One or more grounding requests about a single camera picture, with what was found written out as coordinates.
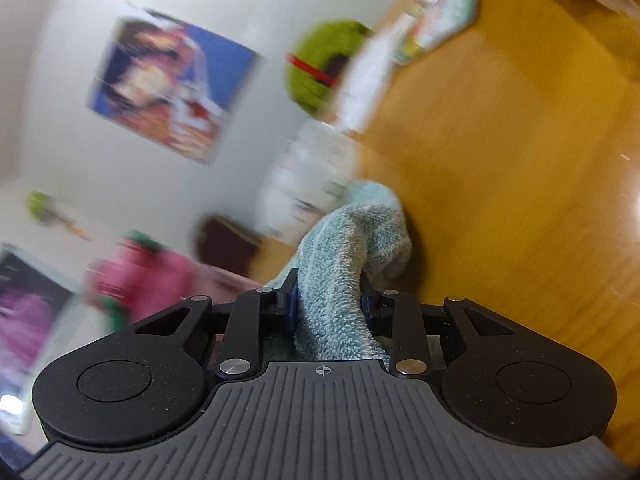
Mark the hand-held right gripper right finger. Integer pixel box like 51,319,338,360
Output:
360,270,516,379

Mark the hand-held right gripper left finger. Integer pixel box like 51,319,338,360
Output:
135,267,301,379

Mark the teal striped cleaning cloth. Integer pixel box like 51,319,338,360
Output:
260,180,414,362

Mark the pink water bottle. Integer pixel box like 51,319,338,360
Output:
85,230,202,334

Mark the maroon gold-framed chair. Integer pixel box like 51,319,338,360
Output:
194,214,262,278

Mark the white tissue pack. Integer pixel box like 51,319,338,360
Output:
256,121,362,247

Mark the white paper sheet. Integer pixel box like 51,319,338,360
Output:
334,24,403,134

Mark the green puffer jacket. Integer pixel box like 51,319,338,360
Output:
284,19,375,122

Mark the orange green snack packet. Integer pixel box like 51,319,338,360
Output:
395,0,483,66

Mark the red strap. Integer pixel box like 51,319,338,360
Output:
286,52,342,87

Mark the anime wall poster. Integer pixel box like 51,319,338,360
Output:
87,6,262,165

